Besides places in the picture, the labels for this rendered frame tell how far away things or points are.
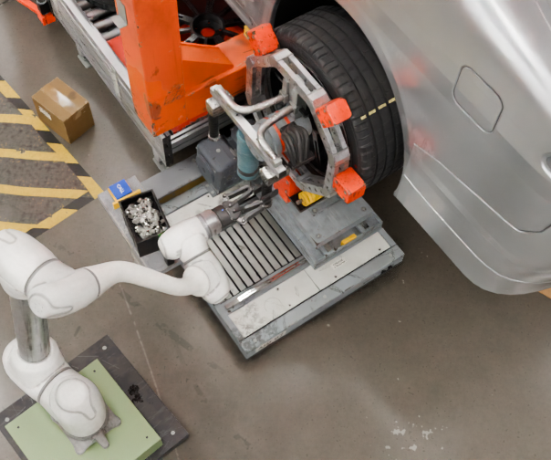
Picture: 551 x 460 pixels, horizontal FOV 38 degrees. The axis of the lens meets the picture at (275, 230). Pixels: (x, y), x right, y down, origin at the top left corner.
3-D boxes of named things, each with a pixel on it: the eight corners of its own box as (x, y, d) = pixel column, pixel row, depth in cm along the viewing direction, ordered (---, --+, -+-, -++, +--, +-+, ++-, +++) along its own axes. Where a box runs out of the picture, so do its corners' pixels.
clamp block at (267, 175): (289, 174, 269) (290, 166, 265) (267, 187, 267) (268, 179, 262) (281, 164, 271) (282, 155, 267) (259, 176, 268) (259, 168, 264)
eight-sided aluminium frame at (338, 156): (338, 213, 300) (358, 125, 253) (325, 221, 298) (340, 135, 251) (258, 115, 321) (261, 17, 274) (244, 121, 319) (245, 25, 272)
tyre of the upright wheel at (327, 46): (285, 26, 320) (356, 173, 332) (236, 51, 312) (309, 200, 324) (360, -19, 258) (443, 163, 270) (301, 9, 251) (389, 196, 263)
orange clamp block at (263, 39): (281, 47, 275) (271, 22, 272) (262, 57, 273) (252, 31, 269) (272, 47, 281) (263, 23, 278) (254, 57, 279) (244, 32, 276)
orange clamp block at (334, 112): (341, 119, 263) (353, 115, 254) (322, 129, 260) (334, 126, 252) (332, 99, 262) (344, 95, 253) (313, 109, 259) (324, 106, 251)
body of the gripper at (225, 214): (209, 215, 273) (232, 203, 276) (223, 234, 270) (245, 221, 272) (208, 204, 266) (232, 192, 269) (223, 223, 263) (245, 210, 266)
